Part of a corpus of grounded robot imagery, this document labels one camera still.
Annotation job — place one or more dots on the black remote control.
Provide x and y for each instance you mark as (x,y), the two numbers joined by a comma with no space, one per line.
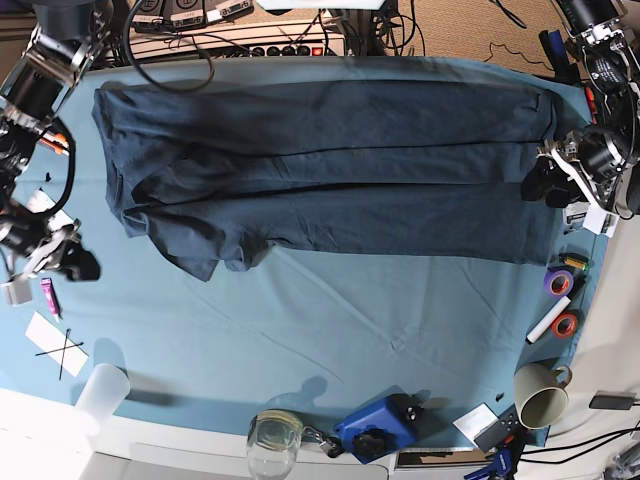
(494,435)

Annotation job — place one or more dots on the black adapter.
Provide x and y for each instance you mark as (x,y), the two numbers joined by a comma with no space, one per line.
(613,401)

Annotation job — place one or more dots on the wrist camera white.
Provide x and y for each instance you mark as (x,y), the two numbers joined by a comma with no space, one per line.
(16,292)
(600,221)

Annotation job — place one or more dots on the small pink tube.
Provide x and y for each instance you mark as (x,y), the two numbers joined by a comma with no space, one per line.
(47,288)

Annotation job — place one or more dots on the translucent plastic cup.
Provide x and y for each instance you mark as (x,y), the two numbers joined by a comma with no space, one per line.
(105,390)

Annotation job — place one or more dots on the orange black tool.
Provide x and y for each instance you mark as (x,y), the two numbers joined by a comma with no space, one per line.
(591,102)

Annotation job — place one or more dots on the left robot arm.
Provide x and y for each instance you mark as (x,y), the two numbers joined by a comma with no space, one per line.
(606,62)

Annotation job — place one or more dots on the small padlock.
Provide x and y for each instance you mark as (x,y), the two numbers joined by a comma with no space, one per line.
(331,446)

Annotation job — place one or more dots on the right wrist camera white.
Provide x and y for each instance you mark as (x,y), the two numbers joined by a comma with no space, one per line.
(16,292)

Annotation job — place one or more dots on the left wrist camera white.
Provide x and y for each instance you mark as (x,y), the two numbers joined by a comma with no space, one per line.
(600,221)

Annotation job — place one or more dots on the red tape roll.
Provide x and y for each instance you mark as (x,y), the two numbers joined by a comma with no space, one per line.
(565,325)

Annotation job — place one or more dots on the clear glass mug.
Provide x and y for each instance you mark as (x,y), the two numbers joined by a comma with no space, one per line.
(273,442)

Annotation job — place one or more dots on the white packaged device box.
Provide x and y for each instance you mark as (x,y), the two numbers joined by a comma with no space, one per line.
(574,215)

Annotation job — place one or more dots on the blue clamp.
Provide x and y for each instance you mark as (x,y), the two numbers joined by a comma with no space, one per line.
(503,464)

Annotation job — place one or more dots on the white marker pen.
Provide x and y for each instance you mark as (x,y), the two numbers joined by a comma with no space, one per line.
(544,324)

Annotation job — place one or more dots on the black hair pin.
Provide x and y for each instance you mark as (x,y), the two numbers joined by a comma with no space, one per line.
(59,349)
(61,366)

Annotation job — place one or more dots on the white power strip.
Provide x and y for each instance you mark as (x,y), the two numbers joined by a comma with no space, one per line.
(246,38)

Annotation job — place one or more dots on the light blue table cloth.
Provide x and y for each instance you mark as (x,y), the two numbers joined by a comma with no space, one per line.
(322,334)

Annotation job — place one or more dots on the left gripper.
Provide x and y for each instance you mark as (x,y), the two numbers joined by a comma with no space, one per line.
(587,165)

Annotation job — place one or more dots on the blue plastic box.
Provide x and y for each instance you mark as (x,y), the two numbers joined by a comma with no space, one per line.
(380,428)

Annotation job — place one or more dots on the orange black utility knife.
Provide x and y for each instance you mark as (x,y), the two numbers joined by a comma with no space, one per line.
(56,142)

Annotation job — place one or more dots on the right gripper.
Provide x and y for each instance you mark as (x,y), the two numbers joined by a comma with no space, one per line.
(30,246)

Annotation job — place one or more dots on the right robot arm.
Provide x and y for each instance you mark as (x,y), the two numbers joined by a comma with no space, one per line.
(68,37)

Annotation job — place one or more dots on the purple tape roll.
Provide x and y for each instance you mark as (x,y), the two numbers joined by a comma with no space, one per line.
(558,282)

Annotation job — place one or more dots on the dark blue T-shirt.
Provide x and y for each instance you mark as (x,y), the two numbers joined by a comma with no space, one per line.
(352,167)

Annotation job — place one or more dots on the beige ceramic mug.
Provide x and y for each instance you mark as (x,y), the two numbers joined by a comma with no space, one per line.
(540,395)

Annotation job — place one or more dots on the small yellow battery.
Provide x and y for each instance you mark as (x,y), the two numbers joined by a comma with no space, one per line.
(574,262)

